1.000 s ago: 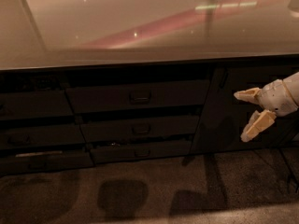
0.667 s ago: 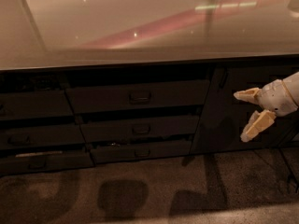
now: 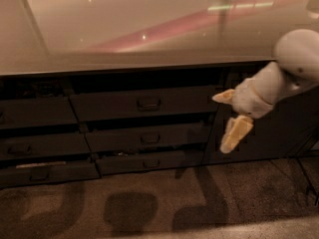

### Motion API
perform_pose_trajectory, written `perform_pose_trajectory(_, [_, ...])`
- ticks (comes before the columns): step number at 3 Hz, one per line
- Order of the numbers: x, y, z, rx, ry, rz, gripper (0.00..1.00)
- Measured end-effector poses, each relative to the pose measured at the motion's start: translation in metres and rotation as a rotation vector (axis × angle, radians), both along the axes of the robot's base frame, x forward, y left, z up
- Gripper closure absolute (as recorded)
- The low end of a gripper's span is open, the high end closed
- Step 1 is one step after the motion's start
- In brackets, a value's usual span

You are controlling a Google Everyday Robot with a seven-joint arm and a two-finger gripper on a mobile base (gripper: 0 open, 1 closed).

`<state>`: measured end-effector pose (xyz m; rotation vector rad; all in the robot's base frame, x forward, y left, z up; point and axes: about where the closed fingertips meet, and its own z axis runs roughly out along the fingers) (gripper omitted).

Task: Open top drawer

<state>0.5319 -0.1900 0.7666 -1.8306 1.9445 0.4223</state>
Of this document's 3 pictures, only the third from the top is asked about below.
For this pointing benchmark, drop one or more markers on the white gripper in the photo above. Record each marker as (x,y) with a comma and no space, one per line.
(245,97)

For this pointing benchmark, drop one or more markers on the dark drawer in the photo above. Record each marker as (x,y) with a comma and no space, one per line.
(144,103)
(149,161)
(149,136)
(43,145)
(35,112)
(71,171)

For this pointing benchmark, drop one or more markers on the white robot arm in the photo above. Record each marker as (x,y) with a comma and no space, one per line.
(295,70)

